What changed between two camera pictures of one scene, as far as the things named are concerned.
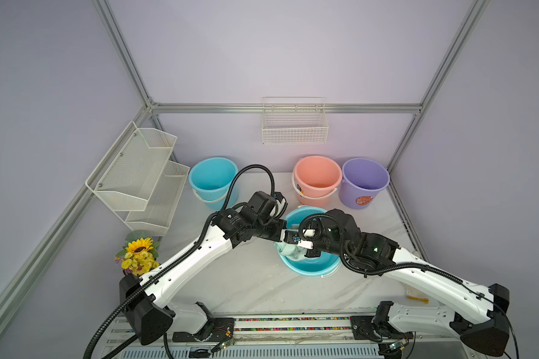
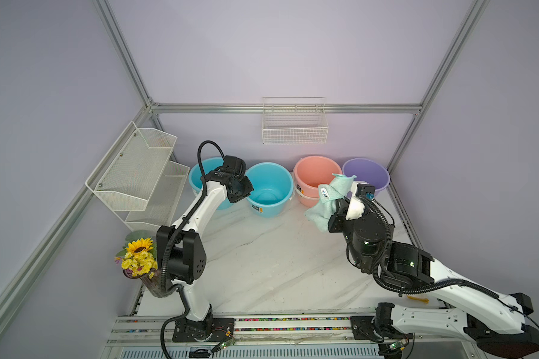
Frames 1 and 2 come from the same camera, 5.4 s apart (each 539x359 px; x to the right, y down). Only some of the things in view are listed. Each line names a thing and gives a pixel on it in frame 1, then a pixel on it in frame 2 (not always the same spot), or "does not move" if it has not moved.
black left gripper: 281,230 to 248,188
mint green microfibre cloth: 292,252 to 329,194
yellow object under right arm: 419,299 does not move
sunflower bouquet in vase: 139,255 does not move
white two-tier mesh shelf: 138,182 does not move
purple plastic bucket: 363,181 does not move
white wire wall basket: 294,120 does not move
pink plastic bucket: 314,179 does not move
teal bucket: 311,267 to 272,184
